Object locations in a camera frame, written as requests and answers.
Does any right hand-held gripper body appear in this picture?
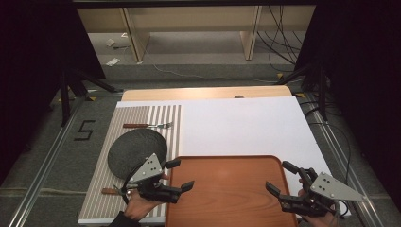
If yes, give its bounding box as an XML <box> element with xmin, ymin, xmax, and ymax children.
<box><xmin>278</xmin><ymin>167</ymin><xmax>367</xmax><ymax>218</ymax></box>

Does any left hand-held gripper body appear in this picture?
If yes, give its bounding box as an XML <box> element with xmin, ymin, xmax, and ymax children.
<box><xmin>121</xmin><ymin>153</ymin><xmax>183</xmax><ymax>204</ymax></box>

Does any dark grey round plate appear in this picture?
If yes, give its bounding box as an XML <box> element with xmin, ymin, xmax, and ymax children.
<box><xmin>107</xmin><ymin>128</ymin><xmax>168</xmax><ymax>182</ymax></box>

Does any brown wooden tray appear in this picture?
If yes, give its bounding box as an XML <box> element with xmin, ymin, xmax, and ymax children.
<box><xmin>165</xmin><ymin>154</ymin><xmax>299</xmax><ymax>227</ymax></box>

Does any knife with brown handle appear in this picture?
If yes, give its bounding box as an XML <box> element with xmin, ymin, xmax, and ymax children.
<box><xmin>101</xmin><ymin>187</ymin><xmax>128</xmax><ymax>196</ymax></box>

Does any fork with brown handle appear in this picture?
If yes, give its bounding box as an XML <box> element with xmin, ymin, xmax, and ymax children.
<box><xmin>122</xmin><ymin>121</ymin><xmax>174</xmax><ymax>130</ymax></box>

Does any person's right hand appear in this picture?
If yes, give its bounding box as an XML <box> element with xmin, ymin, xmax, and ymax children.
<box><xmin>297</xmin><ymin>179</ymin><xmax>340</xmax><ymax>227</ymax></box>

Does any person's left hand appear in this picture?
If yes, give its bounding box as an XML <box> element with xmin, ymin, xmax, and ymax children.
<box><xmin>123</xmin><ymin>172</ymin><xmax>170</xmax><ymax>221</ymax></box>

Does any grey striped placemat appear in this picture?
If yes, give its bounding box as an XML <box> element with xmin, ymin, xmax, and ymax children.
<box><xmin>78</xmin><ymin>104</ymin><xmax>183</xmax><ymax>221</ymax></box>

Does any white board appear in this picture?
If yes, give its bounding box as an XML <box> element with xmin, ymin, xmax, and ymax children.
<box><xmin>115</xmin><ymin>96</ymin><xmax>353</xmax><ymax>219</ymax></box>

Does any light wooden table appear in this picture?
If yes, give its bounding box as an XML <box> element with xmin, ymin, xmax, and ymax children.
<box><xmin>121</xmin><ymin>85</ymin><xmax>294</xmax><ymax>102</ymax></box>

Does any black tripod stand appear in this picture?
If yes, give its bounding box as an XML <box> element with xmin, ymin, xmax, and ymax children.
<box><xmin>46</xmin><ymin>66</ymin><xmax>125</xmax><ymax>128</ymax></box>
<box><xmin>273</xmin><ymin>59</ymin><xmax>329</xmax><ymax>123</ymax></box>

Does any black curtain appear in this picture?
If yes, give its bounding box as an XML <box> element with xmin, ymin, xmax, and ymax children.
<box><xmin>294</xmin><ymin>0</ymin><xmax>401</xmax><ymax>204</ymax></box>
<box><xmin>0</xmin><ymin>0</ymin><xmax>107</xmax><ymax>187</ymax></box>

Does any beige wooden desk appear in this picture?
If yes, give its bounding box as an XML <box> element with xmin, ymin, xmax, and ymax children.
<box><xmin>76</xmin><ymin>5</ymin><xmax>317</xmax><ymax>63</ymax></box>

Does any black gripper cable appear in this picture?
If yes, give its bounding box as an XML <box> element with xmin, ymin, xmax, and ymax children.
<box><xmin>122</xmin><ymin>171</ymin><xmax>140</xmax><ymax>205</ymax></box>

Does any metal floor rail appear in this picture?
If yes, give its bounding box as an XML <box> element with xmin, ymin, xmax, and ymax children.
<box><xmin>305</xmin><ymin>93</ymin><xmax>386</xmax><ymax>227</ymax></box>
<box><xmin>7</xmin><ymin>94</ymin><xmax>88</xmax><ymax>227</ymax></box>

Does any black floor cable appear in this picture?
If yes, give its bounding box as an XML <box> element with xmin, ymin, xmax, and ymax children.
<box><xmin>298</xmin><ymin>99</ymin><xmax>353</xmax><ymax>187</ymax></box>

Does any bundle of black cables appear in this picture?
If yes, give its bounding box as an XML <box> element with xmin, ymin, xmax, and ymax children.
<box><xmin>256</xmin><ymin>5</ymin><xmax>305</xmax><ymax>74</ymax></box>

